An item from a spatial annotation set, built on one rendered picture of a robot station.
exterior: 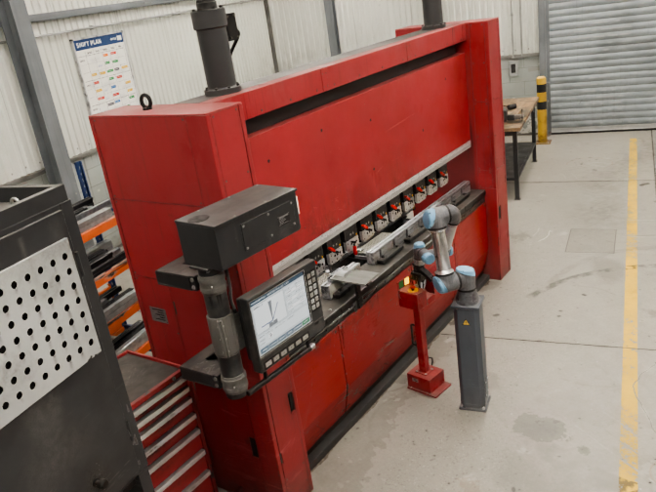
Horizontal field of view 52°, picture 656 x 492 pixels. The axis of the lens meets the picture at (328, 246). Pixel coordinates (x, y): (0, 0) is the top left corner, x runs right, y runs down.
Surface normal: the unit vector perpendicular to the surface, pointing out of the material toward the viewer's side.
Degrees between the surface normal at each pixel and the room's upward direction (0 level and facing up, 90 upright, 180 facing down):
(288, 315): 90
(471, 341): 90
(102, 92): 90
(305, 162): 90
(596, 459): 0
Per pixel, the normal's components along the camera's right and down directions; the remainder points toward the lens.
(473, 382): -0.38, 0.39
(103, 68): 0.91, 0.02
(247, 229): 0.78, 0.12
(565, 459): -0.14, -0.92
